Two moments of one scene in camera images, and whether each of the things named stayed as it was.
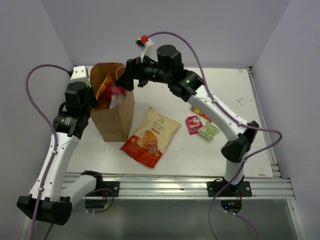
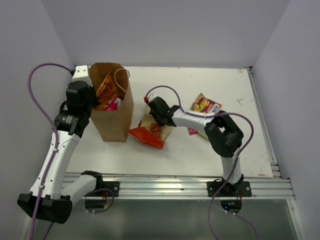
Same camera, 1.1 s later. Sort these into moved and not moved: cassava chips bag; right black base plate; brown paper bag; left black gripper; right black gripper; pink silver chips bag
Moved: cassava chips bag; pink silver chips bag; right black gripper
Not moved: right black base plate; brown paper bag; left black gripper
